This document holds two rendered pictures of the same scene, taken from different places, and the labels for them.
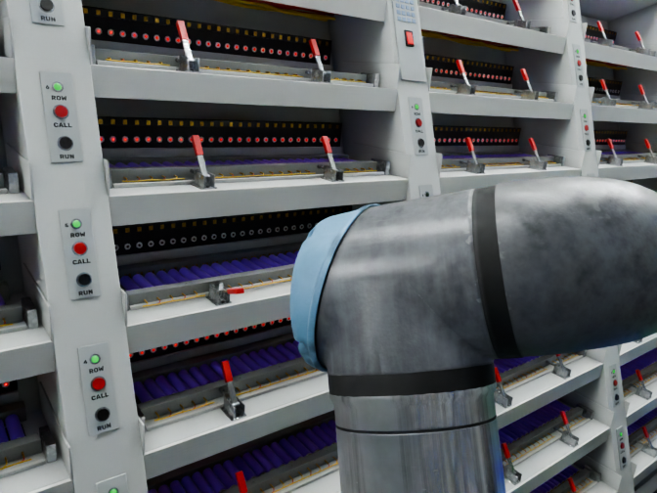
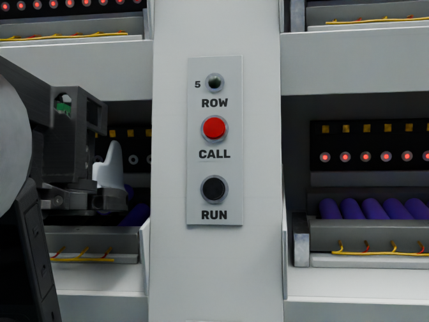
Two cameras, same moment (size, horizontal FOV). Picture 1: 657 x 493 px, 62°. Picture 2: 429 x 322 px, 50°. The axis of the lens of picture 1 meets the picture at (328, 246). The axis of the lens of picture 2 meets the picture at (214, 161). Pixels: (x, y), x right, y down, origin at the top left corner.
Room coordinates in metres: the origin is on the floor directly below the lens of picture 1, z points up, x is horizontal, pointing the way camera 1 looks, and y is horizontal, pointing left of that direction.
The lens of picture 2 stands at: (0.93, -0.45, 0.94)
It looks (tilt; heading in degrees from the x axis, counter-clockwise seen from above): 6 degrees up; 45
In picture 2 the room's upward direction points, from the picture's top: straight up
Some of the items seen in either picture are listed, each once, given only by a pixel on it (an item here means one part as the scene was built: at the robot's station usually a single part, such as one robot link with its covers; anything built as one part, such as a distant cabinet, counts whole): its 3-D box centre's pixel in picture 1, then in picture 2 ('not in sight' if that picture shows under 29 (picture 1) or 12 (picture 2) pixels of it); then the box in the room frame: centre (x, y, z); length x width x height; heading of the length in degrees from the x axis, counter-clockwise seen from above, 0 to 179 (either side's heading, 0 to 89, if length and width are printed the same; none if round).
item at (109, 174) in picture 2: not in sight; (112, 176); (1.15, -0.12, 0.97); 0.09 x 0.03 x 0.06; 33
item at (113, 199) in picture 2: not in sight; (92, 199); (1.11, -0.15, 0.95); 0.09 x 0.05 x 0.02; 33
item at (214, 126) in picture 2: not in sight; (214, 129); (1.16, -0.22, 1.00); 0.02 x 0.01 x 0.02; 127
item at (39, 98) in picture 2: not in sight; (20, 153); (1.05, -0.17, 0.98); 0.12 x 0.08 x 0.09; 37
